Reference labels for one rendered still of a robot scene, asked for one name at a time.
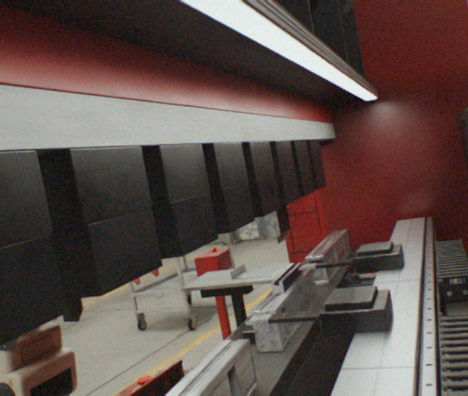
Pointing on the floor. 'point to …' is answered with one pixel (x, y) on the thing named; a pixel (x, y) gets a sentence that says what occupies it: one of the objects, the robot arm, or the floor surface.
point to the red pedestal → (211, 259)
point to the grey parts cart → (177, 280)
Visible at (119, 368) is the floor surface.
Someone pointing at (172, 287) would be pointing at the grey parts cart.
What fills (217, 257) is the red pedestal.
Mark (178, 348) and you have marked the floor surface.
